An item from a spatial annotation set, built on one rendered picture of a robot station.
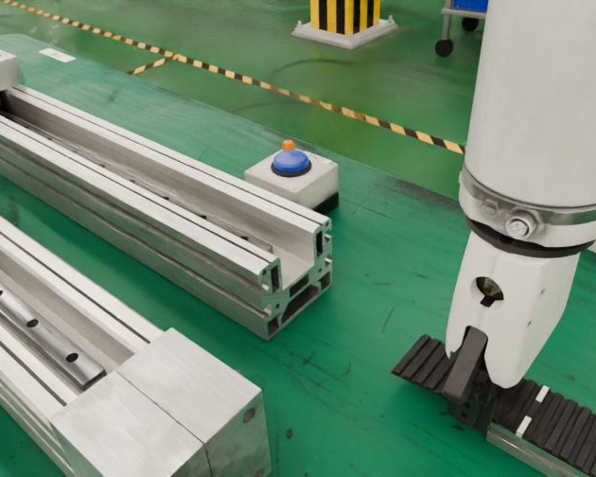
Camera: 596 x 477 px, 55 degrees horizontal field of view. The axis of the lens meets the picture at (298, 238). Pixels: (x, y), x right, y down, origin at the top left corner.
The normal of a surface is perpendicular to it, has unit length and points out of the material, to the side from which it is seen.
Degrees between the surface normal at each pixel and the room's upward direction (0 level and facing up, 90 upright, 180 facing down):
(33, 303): 0
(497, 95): 90
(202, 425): 0
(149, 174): 90
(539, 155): 90
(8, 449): 0
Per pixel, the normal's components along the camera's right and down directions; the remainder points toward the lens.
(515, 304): -0.42, 0.46
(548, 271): 0.66, 0.32
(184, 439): -0.04, -0.80
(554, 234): -0.10, 0.61
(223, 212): -0.65, 0.48
